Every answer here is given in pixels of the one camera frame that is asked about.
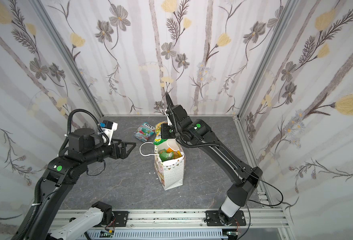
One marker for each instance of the green yellow Fox's candy bag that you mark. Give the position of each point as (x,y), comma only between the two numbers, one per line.
(158,138)

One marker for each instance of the teal Fox's candy bag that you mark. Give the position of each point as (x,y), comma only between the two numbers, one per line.
(144,132)

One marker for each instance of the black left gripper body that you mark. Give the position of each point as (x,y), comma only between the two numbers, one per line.
(114,148)

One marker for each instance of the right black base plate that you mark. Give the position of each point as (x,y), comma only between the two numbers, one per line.
(216,218)

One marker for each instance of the orange snack packet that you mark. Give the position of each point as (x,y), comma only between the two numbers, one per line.
(177,154)

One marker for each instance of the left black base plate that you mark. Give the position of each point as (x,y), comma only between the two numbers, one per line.
(115,219)

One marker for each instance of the aluminium mounting rail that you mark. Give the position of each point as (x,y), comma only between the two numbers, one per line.
(194,219)

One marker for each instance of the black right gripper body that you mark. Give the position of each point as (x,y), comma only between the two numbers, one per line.
(166,131)

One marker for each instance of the patterned white paper bag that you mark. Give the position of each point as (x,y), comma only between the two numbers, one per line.
(170,173)

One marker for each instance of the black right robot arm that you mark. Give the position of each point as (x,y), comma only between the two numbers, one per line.
(198,134)

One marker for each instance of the white slotted cable duct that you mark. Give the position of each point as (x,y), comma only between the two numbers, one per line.
(156,234)

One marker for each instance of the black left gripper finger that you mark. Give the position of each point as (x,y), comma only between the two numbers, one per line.
(124,152)
(128,145)

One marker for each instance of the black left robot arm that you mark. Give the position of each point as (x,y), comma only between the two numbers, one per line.
(80,149)

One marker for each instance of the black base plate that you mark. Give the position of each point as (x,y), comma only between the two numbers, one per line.
(115,219)
(216,218)

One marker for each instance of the green corn chips bag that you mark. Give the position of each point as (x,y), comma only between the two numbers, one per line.
(166,154)

